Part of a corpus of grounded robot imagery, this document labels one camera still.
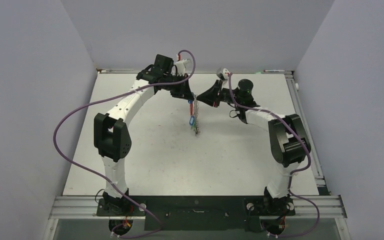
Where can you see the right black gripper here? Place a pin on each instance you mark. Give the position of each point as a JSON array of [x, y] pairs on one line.
[[211, 96]]

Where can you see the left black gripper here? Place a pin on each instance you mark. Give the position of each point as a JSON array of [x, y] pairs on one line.
[[183, 92]]

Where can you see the grey red keyring holder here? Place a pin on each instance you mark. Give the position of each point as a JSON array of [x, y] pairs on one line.
[[194, 111]]

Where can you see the blue key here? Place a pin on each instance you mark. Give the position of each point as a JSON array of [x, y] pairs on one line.
[[192, 120]]

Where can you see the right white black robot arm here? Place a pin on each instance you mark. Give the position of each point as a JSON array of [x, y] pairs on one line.
[[288, 139]]

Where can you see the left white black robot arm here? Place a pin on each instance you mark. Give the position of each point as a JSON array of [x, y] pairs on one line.
[[111, 134]]

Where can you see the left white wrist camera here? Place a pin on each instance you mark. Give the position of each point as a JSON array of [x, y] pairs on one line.
[[180, 67]]

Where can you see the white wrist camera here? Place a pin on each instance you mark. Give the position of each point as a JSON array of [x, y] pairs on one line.
[[223, 74], [180, 67]]

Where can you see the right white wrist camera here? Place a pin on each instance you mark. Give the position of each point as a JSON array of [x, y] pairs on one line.
[[223, 74]]

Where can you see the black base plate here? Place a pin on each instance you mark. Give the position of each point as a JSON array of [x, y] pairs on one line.
[[197, 213]]

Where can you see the aluminium right side rail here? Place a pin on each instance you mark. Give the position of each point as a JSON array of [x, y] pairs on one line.
[[315, 163]]

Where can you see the aluminium front rail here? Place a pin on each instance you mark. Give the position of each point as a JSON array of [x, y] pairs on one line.
[[86, 207]]

